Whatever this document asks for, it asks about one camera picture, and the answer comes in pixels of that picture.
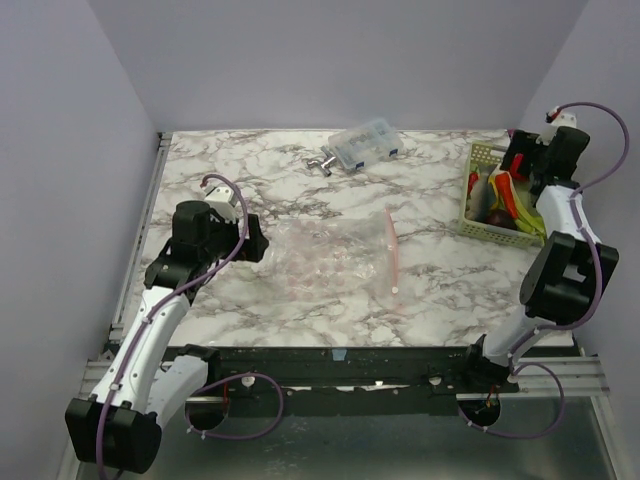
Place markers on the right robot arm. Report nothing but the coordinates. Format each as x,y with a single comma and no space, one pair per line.
565,282

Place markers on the green plastic basket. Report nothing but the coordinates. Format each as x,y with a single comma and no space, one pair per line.
486,159

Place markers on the blue tape piece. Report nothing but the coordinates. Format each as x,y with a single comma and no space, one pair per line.
338,354

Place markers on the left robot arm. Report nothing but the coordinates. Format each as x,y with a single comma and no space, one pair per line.
120,424

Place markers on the grey fake fish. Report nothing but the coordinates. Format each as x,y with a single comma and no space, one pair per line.
479,200

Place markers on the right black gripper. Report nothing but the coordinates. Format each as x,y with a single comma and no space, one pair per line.
523,151

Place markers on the orange fake carrot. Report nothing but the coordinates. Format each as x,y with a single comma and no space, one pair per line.
503,184

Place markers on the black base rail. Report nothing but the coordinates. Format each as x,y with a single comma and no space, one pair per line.
307,382

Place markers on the yellow fake food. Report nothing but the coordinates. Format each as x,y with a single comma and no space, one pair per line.
493,201

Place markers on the aluminium frame rail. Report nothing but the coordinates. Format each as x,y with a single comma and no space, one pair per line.
115,332

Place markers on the green fake lettuce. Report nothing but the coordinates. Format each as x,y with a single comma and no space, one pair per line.
526,221

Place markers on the red fake chili pepper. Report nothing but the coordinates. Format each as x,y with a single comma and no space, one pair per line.
472,179

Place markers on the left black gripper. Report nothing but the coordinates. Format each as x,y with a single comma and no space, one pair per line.
253,248

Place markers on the clear plastic screw box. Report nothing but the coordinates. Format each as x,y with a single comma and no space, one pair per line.
365,145

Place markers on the chrome metal faucet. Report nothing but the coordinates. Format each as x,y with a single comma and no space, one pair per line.
324,164

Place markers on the clear zip top bag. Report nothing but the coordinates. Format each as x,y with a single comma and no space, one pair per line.
313,260

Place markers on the dark purple fake eggplant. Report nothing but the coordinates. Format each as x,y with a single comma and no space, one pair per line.
502,219

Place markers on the red fake tomato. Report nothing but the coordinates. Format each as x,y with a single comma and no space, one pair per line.
518,168

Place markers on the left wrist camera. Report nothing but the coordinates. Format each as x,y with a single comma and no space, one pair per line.
223,201

